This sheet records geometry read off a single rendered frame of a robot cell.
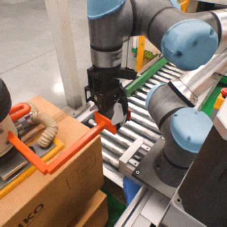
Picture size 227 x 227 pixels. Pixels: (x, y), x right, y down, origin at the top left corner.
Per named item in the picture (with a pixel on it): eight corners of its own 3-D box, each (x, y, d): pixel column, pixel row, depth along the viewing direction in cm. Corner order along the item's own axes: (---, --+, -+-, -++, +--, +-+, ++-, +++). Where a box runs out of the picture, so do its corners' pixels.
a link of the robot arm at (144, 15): (185, 44, 41) (137, 50, 38) (161, 26, 48) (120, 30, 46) (196, 3, 35) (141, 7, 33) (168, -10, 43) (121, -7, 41)
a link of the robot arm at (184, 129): (174, 172, 55) (187, 143, 45) (154, 137, 64) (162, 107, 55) (210, 162, 57) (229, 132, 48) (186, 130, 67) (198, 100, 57)
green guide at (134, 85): (185, 38, 267) (187, 31, 261) (192, 40, 263) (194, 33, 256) (117, 92, 177) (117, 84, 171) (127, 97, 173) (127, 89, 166)
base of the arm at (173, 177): (203, 163, 68) (214, 147, 61) (187, 197, 60) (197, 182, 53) (165, 143, 75) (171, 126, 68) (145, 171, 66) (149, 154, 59)
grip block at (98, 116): (111, 109, 68) (110, 98, 65) (130, 120, 64) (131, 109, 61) (94, 122, 64) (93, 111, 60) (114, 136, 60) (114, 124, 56)
